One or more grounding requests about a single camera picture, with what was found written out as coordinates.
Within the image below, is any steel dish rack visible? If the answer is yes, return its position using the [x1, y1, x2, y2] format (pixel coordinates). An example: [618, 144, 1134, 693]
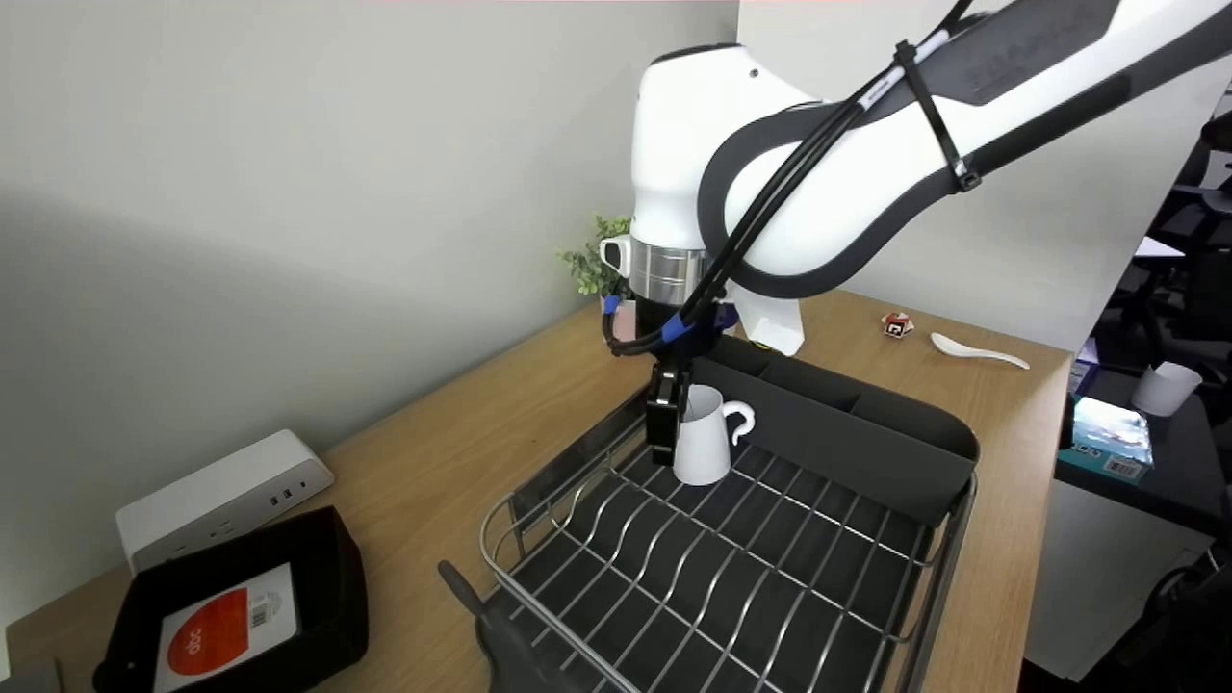
[448, 339, 980, 693]

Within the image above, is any white cup on side desk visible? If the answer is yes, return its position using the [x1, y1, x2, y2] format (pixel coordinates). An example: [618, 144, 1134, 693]
[1134, 364, 1202, 415]

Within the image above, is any small red white toy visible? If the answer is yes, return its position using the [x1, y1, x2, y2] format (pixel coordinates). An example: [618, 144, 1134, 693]
[877, 310, 917, 339]

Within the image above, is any potted green plant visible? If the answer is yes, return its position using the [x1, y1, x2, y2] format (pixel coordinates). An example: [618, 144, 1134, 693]
[559, 217, 630, 297]

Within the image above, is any teal product box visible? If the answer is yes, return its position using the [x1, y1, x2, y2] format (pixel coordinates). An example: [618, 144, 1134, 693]
[1060, 398, 1154, 482]

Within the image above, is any white electronics box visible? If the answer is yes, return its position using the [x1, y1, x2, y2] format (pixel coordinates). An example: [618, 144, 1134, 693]
[115, 433, 337, 575]

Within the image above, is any black pouch with orange label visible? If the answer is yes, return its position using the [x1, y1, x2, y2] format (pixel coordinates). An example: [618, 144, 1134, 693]
[93, 507, 371, 693]

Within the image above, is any white handled cup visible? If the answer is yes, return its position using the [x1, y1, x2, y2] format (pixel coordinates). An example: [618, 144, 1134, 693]
[675, 387, 755, 490]

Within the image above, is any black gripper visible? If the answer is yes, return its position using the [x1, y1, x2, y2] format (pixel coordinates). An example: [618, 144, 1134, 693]
[601, 292, 741, 465]

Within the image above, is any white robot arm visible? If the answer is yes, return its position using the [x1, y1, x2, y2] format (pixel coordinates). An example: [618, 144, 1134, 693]
[610, 0, 1232, 459]

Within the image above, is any white plastic spoon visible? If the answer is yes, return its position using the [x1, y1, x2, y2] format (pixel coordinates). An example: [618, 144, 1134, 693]
[927, 330, 1031, 373]

